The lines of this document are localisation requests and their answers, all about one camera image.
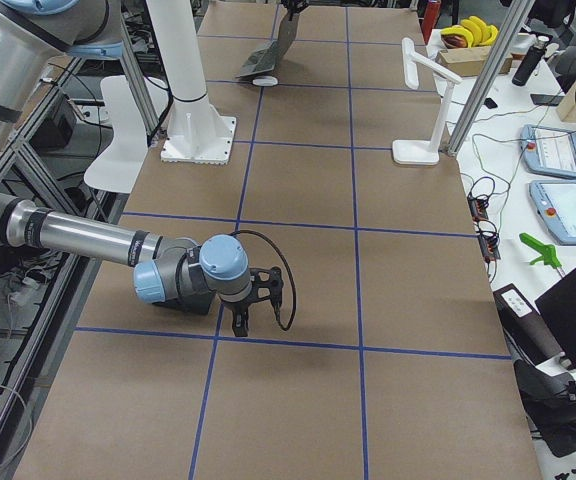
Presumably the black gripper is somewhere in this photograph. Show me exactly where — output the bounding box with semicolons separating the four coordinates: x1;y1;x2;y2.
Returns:
282;0;308;15
220;266;284;337

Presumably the grey laptop computer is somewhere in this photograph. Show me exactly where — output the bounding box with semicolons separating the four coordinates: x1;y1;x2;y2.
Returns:
236;12;299;79

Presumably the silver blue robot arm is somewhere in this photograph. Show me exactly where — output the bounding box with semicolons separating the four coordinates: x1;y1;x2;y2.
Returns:
0;1;294;337

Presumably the cardboard lamp box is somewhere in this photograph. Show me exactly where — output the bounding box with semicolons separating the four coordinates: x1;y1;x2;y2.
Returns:
435;46;492;77

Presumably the white desk lamp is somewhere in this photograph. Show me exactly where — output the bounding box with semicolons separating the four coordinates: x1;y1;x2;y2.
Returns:
391;37;463;167

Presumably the yellow banana bunch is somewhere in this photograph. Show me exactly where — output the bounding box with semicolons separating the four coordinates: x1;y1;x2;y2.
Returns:
440;16;499;49

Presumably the black water bottle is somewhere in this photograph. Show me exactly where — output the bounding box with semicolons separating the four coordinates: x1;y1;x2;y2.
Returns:
512;35;550;86

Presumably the black smartphone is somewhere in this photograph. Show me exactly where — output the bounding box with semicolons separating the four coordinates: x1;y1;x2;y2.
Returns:
530;93;565;106

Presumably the upper blue teach pendant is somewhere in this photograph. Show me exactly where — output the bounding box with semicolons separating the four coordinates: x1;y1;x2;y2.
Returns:
520;124;576;179

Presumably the blue teach pendant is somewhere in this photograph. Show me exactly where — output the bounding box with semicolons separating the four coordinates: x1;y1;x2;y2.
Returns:
520;124;576;179
529;180;576;245

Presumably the green plastic tool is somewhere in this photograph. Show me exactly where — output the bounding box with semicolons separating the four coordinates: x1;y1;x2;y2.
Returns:
519;232;562;269

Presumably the lower blue teach pendant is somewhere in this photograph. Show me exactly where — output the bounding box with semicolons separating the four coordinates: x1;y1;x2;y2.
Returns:
529;180;576;245

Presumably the white wireless mouse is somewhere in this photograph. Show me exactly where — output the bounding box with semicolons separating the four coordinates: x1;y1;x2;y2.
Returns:
252;75;279;88

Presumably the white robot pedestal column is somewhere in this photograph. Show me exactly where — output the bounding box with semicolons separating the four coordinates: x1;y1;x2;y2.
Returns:
146;0;237;165

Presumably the aluminium frame post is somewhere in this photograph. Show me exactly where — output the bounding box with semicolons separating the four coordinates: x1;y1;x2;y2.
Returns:
446;0;534;157

